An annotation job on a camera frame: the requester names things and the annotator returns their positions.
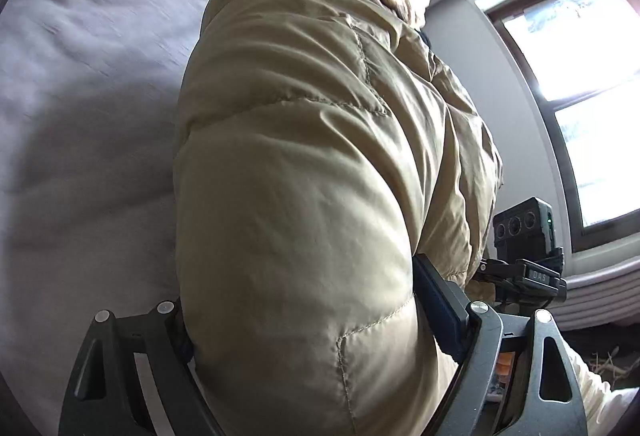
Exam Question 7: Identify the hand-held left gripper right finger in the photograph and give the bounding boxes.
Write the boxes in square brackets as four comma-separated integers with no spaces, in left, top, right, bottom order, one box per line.
[412,253,588,436]

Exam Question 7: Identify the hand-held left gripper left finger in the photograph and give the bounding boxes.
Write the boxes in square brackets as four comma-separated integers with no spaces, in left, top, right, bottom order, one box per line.
[59,298,223,436]

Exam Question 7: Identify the beige puffer jacket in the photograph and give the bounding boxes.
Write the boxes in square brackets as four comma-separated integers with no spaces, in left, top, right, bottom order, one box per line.
[171,0,503,436]

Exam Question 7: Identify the person's right forearm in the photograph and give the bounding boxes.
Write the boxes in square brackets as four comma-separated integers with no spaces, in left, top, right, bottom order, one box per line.
[557,333,640,436]

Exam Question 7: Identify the white ribbed radiator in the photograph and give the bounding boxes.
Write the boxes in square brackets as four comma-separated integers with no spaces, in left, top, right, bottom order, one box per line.
[555,261,640,332]

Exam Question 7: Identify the window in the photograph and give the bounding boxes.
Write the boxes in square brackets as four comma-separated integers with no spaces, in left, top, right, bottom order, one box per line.
[430,0,640,262]

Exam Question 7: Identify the purple bedspread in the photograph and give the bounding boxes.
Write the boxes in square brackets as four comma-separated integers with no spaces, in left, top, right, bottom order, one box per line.
[0,0,261,436]

